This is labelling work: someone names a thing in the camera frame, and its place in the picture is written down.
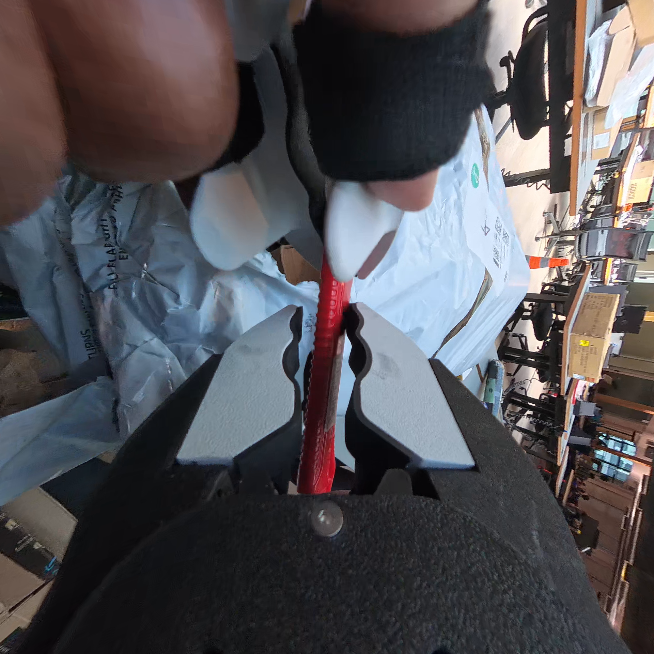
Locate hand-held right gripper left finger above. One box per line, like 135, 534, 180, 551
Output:
175, 305, 306, 494

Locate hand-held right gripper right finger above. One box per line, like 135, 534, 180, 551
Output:
343, 301, 477, 494

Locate red utility knife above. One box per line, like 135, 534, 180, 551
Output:
296, 253, 353, 496

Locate wooden desk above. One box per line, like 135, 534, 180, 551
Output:
0, 317, 110, 409

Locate person's left hand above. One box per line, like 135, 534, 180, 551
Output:
0, 0, 483, 227

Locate pale blue roll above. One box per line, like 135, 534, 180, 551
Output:
480, 359, 508, 417

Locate crumpled grey plastic mailer bag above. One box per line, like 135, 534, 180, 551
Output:
0, 166, 317, 504

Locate black office chair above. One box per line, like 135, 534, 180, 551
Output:
490, 5, 575, 141
498, 300, 568, 380

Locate large brown cardboard box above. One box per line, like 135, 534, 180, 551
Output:
566, 291, 621, 383

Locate cardboard box with black print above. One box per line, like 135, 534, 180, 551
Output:
0, 485, 78, 639

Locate black chair with chrome base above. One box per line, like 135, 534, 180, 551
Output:
536, 207, 651, 262

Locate wooden office table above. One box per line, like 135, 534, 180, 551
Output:
568, 0, 606, 215

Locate flat cardboard boxes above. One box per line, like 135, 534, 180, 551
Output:
595, 20, 640, 109

